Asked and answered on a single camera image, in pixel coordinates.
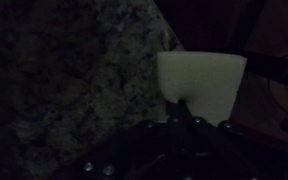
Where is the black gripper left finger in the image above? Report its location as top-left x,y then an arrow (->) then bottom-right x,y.
130,99 -> 181,144

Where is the pale yellow sponge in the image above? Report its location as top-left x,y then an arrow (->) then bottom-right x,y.
156,50 -> 248,127

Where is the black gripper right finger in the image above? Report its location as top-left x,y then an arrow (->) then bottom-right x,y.
178,99 -> 252,144

